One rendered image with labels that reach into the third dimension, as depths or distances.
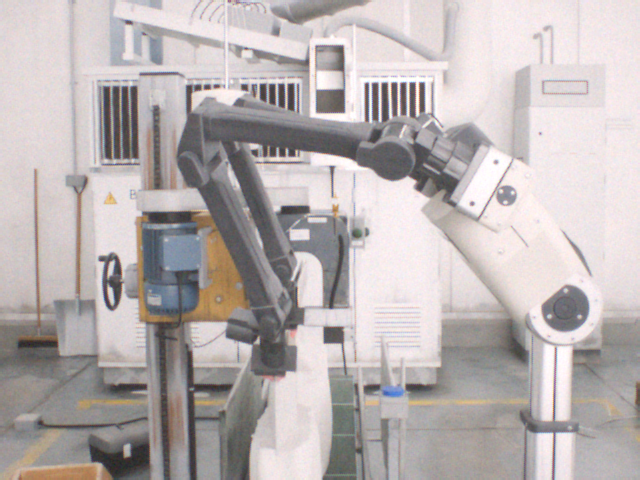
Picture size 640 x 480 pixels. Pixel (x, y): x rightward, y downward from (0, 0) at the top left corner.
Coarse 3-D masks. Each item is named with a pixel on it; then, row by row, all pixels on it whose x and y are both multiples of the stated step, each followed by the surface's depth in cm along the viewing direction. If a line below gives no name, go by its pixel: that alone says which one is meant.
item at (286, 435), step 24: (288, 336) 223; (288, 384) 197; (288, 408) 197; (312, 408) 223; (264, 432) 202; (288, 432) 197; (312, 432) 204; (264, 456) 191; (288, 456) 191; (312, 456) 197
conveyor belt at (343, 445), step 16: (336, 384) 400; (352, 384) 399; (336, 400) 373; (352, 400) 373; (336, 416) 350; (352, 416) 349; (336, 432) 329; (352, 432) 329; (336, 448) 310; (352, 448) 310; (336, 464) 294; (352, 464) 294
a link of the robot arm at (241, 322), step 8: (232, 312) 172; (240, 312) 171; (248, 312) 171; (232, 320) 170; (240, 320) 169; (248, 320) 169; (264, 320) 163; (272, 320) 163; (232, 328) 171; (240, 328) 170; (248, 328) 170; (256, 328) 168; (264, 328) 165; (272, 328) 164; (232, 336) 171; (240, 336) 171; (248, 336) 170; (272, 336) 166; (248, 344) 172
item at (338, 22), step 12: (456, 0) 520; (456, 12) 515; (336, 24) 464; (348, 24) 468; (360, 24) 470; (372, 24) 472; (384, 24) 477; (324, 36) 465; (336, 36) 465; (384, 36) 479; (396, 36) 480; (444, 36) 516; (408, 48) 488; (420, 48) 490; (444, 48) 514; (432, 60) 500; (444, 60) 508
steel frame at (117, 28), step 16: (112, 0) 580; (128, 0) 580; (144, 0) 580; (160, 0) 619; (112, 16) 581; (112, 32) 582; (112, 48) 583; (160, 48) 622; (112, 64) 584; (128, 64) 584; (160, 64) 623
